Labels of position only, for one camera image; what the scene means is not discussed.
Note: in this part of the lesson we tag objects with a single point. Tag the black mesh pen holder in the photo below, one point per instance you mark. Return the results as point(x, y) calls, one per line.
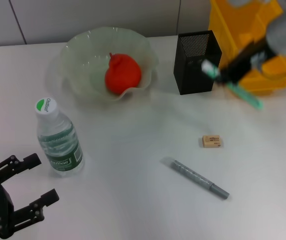
point(192, 77)

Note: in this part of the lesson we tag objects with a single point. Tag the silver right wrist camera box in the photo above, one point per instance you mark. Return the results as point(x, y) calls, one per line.
point(247, 2)

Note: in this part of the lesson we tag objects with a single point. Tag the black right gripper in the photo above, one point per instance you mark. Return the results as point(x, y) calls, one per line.
point(250, 58)

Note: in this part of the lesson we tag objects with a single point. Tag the grey marker pen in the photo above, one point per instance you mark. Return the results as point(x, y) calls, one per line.
point(195, 178)

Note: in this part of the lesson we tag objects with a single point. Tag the orange fruit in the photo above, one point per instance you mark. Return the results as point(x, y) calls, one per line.
point(122, 75)

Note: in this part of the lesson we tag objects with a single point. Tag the yellow plastic storage bin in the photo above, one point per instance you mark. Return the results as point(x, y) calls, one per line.
point(222, 30)

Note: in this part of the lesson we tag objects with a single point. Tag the beige eraser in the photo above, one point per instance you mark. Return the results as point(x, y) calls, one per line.
point(211, 141)

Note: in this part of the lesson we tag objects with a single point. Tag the green white toothbrush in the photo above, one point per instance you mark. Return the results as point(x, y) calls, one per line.
point(247, 97)

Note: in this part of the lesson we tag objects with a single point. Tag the clear water bottle green label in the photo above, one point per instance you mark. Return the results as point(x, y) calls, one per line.
point(60, 150)

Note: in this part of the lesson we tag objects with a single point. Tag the pale green glass fruit plate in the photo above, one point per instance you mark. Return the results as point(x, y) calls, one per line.
point(87, 62)

